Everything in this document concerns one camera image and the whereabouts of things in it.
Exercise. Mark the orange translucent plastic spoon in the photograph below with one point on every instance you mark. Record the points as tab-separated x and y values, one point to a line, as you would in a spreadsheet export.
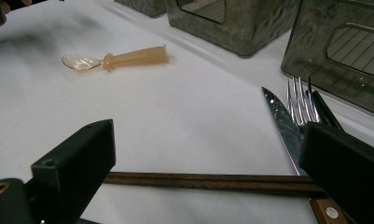
138	57

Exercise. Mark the silver metal fork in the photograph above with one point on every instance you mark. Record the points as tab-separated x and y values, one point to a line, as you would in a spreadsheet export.
299	109

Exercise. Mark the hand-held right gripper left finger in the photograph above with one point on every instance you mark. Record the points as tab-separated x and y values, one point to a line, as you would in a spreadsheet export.
72	161

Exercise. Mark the translucent grey plastic bin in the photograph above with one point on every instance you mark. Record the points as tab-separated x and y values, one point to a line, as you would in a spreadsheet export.
312	62
253	34
144	7

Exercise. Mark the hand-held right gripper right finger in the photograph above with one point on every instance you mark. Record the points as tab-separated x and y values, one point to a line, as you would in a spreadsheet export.
346	168

